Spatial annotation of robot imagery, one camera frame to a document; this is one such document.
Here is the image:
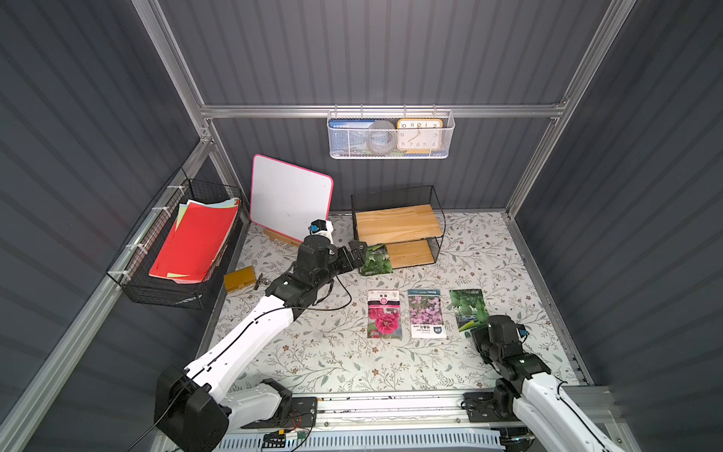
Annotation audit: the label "blue box in basket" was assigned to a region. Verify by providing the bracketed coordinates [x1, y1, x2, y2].
[328, 119, 375, 159]

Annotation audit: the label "yellow square clock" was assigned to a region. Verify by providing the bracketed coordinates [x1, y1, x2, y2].
[397, 118, 444, 154]

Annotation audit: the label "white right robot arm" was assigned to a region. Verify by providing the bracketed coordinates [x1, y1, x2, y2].
[471, 315, 621, 451]

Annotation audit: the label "pink carnation seed bag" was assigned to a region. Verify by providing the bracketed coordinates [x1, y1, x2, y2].
[367, 289, 403, 339]

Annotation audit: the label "yellow sponge block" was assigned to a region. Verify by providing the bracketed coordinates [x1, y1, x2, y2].
[224, 267, 257, 293]

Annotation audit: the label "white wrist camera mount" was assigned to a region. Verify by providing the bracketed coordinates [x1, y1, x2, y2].
[309, 220, 333, 242]

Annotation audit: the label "green gourd seed bag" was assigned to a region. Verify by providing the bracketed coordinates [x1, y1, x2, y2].
[359, 244, 394, 277]
[450, 288, 490, 333]

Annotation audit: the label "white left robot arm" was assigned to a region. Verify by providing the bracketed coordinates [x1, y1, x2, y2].
[154, 232, 367, 451]

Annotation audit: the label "black mesh wooden shelf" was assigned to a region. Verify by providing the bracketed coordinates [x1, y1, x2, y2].
[351, 185, 446, 269]

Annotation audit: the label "white wire hanging basket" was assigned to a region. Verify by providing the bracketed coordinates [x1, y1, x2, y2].
[326, 109, 457, 160]

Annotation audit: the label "small metal binder clip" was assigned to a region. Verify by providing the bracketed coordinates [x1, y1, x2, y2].
[253, 274, 270, 290]

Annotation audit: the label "purple flower seed bag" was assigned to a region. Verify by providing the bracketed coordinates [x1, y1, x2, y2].
[407, 288, 447, 339]

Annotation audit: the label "pink framed whiteboard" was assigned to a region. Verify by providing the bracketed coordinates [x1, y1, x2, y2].
[250, 154, 334, 242]

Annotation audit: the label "green paper sheets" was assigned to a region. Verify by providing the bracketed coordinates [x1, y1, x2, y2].
[174, 198, 240, 230]

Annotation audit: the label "black wire wall basket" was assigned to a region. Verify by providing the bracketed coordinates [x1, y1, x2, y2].
[107, 179, 245, 310]

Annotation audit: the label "grey tape roll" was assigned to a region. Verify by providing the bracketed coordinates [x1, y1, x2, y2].
[366, 120, 397, 156]

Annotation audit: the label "wooden whiteboard easel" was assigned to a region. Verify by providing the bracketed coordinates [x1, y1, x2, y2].
[264, 228, 300, 247]

